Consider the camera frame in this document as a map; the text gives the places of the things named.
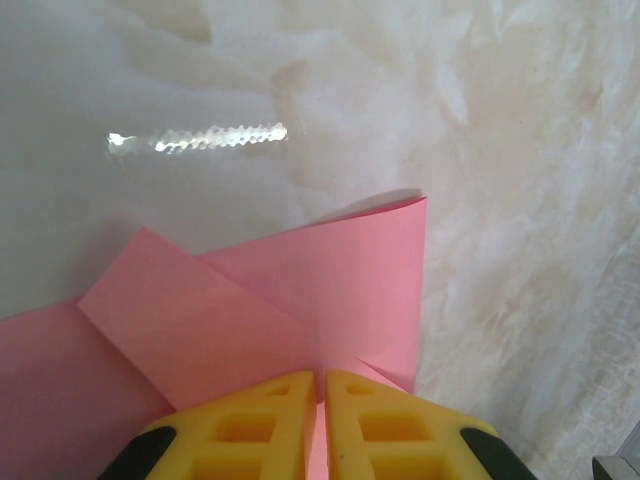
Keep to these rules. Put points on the pink square paper sheet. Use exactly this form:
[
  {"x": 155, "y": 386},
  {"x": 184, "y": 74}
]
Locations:
[{"x": 250, "y": 310}]

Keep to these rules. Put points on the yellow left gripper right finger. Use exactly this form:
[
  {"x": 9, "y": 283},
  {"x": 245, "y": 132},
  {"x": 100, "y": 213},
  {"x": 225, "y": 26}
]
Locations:
[{"x": 400, "y": 440}]

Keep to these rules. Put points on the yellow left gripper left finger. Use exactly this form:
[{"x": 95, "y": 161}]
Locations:
[{"x": 240, "y": 440}]

